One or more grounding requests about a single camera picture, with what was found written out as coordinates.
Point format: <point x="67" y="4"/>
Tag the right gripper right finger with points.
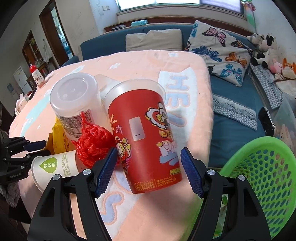
<point x="244" y="219"/>

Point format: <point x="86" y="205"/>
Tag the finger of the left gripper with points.
<point x="34" y="146"/>
<point x="30" y="156"/>

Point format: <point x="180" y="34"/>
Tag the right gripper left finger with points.
<point x="53" y="218"/>

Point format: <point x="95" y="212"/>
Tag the white paper cup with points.
<point x="44" y="168"/>

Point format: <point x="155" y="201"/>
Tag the yellow snack wrapper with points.
<point x="58" y="142"/>

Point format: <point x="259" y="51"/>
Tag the red printed cup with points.
<point x="143" y="136"/>

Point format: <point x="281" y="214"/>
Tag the white tissue pack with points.
<point x="20" y="103"/>

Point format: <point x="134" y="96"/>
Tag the green plastic basket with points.
<point x="269" y="166"/>

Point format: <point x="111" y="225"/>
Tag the red knitted yarn piece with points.
<point x="94" y="143"/>

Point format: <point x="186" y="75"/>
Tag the red cap white bottle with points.
<point x="37" y="76"/>

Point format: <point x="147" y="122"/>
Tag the large clear plastic cup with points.
<point x="73" y="94"/>

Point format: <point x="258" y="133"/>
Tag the pink fleece table blanket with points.
<point x="168" y="213"/>

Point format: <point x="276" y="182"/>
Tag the blue sofa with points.
<point x="228" y="135"/>

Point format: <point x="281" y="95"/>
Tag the grey patterned cloth strip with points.
<point x="235" y="111"/>

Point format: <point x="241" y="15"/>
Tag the clear plastic storage box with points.
<point x="284" y="121"/>

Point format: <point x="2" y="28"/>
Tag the orange fox plush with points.
<point x="288" y="69"/>

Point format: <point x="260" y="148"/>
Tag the pink plush toy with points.
<point x="275" y="67"/>

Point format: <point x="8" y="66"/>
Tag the butterfly print pillow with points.
<point x="225" y="56"/>

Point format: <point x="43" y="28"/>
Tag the beige cushion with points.
<point x="167" y="40"/>

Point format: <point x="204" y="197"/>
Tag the black white plush cow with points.
<point x="265" y="52"/>

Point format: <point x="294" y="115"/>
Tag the grey plush toy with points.
<point x="255" y="39"/>

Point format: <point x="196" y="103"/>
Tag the window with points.
<point x="234" y="5"/>

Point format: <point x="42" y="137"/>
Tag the dark wooden door frame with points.
<point x="55" y="33"/>

